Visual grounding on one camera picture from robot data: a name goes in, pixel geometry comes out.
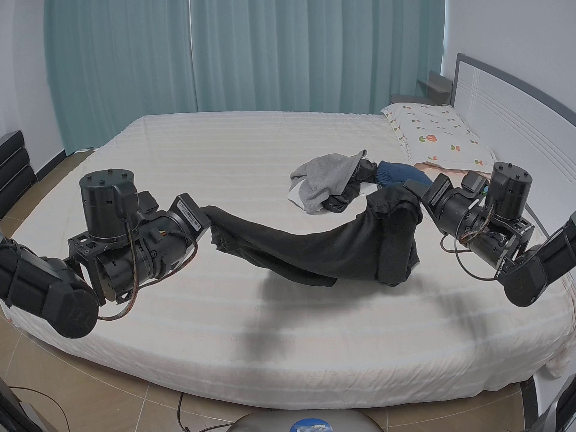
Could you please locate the pale pink pillow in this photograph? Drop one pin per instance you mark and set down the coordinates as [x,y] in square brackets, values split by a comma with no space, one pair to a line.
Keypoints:
[445,168]

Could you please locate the black T-shirt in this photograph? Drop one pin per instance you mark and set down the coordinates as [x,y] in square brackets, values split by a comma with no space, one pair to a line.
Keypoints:
[306,250]

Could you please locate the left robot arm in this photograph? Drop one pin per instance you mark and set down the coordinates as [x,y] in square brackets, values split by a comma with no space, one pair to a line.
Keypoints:
[36,281]

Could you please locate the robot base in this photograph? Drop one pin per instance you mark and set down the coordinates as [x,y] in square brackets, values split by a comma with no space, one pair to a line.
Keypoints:
[306,421]

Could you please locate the blue-green curtain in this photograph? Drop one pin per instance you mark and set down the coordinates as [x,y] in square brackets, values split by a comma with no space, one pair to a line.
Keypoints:
[121,61]
[315,38]

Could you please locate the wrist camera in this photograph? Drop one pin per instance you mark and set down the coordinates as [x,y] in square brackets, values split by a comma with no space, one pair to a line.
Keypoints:
[146,203]
[472,182]

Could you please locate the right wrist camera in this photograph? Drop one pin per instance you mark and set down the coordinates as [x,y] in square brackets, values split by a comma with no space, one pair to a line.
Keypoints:
[472,182]

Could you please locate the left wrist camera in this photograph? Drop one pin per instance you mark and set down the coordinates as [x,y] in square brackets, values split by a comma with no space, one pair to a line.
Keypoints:
[146,203]

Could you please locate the grey garment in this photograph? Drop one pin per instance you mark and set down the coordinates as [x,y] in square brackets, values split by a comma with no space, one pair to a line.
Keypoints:
[324,178]

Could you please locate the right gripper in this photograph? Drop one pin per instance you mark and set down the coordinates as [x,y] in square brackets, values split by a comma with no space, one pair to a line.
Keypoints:
[454,214]

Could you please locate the grey bedside table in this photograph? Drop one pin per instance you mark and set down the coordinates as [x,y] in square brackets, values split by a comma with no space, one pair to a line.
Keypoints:
[434,86]

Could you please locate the black garment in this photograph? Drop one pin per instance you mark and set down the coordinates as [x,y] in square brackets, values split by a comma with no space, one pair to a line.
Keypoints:
[355,182]

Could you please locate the black chest of drawers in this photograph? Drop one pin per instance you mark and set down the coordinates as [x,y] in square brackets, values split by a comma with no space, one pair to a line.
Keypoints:
[13,169]

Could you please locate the white garment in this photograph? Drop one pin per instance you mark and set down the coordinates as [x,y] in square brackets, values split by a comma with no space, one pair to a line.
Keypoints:
[297,198]

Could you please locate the white printed pillow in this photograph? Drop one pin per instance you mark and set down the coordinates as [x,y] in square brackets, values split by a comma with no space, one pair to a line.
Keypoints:
[436,133]

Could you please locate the dark blue garment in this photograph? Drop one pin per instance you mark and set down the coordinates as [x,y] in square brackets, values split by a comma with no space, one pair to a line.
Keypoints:
[396,173]

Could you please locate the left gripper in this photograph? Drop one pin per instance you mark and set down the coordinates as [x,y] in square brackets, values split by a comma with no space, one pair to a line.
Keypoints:
[157,250]

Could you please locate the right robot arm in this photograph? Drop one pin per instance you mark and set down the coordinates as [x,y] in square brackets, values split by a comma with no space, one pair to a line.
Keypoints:
[531,277]

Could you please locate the bed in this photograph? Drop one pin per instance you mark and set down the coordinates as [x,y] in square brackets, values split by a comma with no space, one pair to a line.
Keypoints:
[225,151]

